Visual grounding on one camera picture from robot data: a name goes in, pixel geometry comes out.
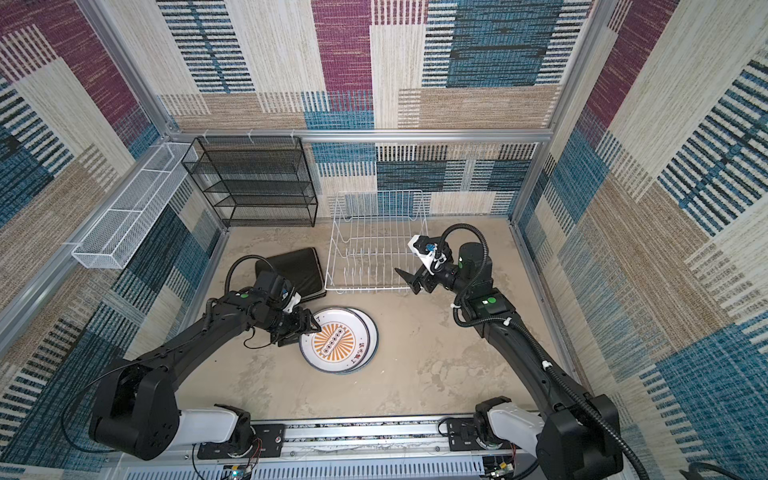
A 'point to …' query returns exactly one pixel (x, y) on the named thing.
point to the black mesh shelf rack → (255, 181)
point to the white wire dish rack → (370, 240)
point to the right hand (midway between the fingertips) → (411, 256)
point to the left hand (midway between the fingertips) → (314, 328)
